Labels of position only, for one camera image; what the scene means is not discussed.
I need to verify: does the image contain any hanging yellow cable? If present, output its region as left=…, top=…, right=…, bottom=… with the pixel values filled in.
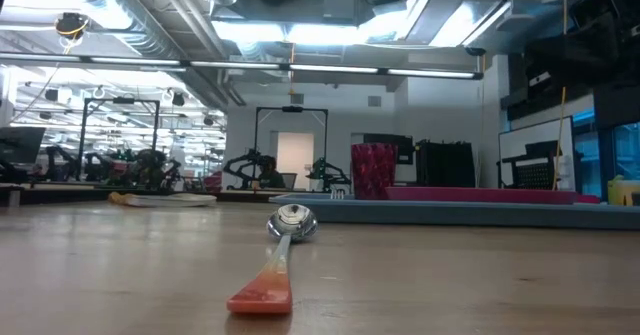
left=551, top=0, right=569, bottom=192

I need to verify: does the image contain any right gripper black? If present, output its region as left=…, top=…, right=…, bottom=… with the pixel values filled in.
left=524, top=0, right=640, bottom=97

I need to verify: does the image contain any white notebook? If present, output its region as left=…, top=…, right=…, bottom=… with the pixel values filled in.
left=108, top=191, right=218, bottom=209

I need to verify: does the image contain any blue plastic tray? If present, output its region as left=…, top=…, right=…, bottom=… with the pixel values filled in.
left=268, top=192, right=640, bottom=232

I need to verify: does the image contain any LED light bar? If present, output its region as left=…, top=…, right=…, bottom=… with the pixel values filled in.
left=0, top=52, right=485, bottom=81

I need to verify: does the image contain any yellow plastic container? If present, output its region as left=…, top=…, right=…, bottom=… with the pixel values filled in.
left=606, top=174, right=640, bottom=208

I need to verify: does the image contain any black cabinet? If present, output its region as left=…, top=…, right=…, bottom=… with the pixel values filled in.
left=414, top=139, right=477, bottom=189

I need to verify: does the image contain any black ceiling fixture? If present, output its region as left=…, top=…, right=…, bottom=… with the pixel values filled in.
left=54, top=11, right=92, bottom=40

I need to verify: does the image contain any pink round plate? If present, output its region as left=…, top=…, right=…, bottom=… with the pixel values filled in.
left=384, top=186, right=601, bottom=206

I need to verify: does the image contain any spoon with orange handle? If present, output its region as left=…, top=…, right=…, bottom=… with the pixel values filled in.
left=225, top=203, right=319, bottom=316

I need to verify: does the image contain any red translucent cup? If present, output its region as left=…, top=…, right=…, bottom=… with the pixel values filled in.
left=350, top=142, right=400, bottom=201

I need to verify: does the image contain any person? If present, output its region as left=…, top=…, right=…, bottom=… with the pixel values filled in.
left=256, top=155, right=288, bottom=190

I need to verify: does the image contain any black metal rig frame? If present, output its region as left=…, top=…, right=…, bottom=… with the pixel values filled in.
left=0, top=185, right=281, bottom=207

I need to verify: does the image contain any black background rig frame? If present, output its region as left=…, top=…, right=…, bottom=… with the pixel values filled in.
left=76, top=97, right=162, bottom=182
left=253, top=105, right=330, bottom=192

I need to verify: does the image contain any black monitor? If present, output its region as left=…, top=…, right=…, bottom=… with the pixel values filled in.
left=0, top=126, right=47, bottom=166
left=362, top=133, right=415, bottom=166

